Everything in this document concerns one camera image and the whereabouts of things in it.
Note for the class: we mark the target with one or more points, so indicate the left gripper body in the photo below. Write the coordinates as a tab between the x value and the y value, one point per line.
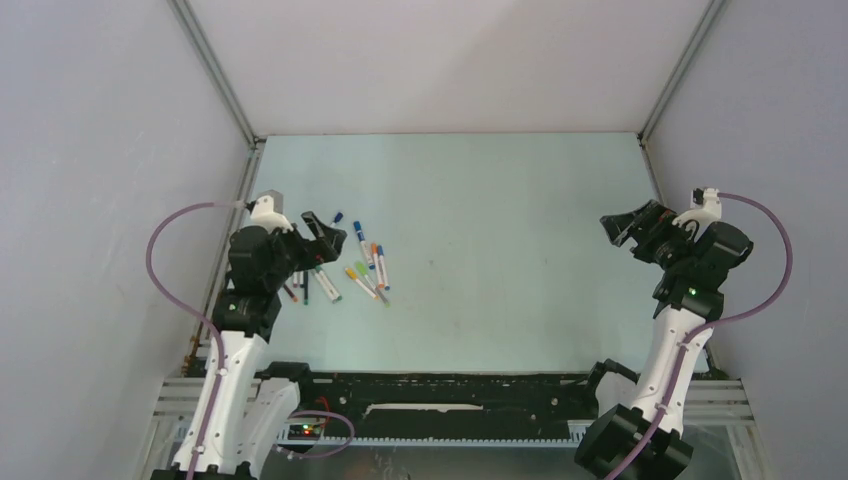
292	253

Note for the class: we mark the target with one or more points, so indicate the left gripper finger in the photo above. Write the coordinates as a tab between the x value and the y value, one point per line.
330	243
318	228

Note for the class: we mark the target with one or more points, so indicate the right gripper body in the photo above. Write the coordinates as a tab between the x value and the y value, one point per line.
666	242

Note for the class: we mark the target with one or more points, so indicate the yellow pen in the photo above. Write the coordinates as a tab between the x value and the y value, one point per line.
356	279

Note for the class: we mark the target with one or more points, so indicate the light green pen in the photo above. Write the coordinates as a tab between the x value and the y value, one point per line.
363	273

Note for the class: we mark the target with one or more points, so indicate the large blue marker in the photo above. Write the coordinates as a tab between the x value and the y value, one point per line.
364	245

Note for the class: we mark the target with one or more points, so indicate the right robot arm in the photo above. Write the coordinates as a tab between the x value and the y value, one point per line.
641	436

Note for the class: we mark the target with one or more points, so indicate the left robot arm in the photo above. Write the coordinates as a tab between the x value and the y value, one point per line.
229	437

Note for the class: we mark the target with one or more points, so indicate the red pen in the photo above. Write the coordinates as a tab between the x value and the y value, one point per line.
290	293

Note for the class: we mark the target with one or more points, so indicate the green cap marker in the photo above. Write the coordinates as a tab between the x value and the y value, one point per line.
331	292

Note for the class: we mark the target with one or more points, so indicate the orange cap marker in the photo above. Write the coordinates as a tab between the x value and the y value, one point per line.
374	258

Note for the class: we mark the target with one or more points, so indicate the left controller board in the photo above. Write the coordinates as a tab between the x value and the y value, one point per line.
304	432

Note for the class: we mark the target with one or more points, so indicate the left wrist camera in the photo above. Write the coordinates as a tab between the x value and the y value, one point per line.
267	212

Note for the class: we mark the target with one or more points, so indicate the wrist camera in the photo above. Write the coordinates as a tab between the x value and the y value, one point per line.
705	209
267	212

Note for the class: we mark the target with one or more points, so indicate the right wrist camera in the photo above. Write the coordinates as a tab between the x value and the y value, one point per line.
705	209

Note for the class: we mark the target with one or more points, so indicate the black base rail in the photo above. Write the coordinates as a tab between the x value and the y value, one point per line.
451	406

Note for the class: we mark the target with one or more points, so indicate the white cable duct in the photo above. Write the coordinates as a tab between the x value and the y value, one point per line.
576	431

